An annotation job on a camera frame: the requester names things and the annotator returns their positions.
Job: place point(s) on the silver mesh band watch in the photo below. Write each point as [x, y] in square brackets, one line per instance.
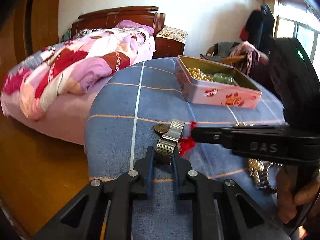
[169, 137]

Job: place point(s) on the wicker chair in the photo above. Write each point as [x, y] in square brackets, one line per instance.
[221, 52]

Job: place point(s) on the clothes draped on chair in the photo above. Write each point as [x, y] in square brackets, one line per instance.
[254, 58]

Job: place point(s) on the wooden nightstand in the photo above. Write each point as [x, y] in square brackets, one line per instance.
[167, 48]

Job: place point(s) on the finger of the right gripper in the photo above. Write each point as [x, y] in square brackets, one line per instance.
[234, 137]

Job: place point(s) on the pink cookie tin box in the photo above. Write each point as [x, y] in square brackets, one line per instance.
[198, 89]

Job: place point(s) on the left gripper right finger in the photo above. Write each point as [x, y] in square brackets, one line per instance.
[221, 210]

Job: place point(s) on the person's right hand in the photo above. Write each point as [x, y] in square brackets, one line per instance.
[287, 200]

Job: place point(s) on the wooden wardrobe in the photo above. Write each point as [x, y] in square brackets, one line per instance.
[30, 26]

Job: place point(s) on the hanging dark coats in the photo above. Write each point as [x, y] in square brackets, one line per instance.
[259, 28]

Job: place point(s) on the window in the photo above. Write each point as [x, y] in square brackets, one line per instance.
[301, 23]

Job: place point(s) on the blue plaid tablecloth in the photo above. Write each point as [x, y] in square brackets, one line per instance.
[119, 129]

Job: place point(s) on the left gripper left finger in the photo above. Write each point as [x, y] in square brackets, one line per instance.
[103, 209]

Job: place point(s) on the bed with pink quilt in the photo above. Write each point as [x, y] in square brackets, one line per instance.
[52, 90]

